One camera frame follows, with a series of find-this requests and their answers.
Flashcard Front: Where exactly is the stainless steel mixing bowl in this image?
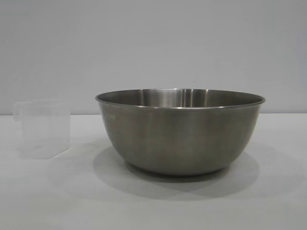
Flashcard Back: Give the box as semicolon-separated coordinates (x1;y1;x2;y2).
94;88;267;177

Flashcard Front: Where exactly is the clear plastic measuring cup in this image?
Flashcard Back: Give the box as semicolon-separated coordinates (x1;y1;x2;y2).
13;100;71;159

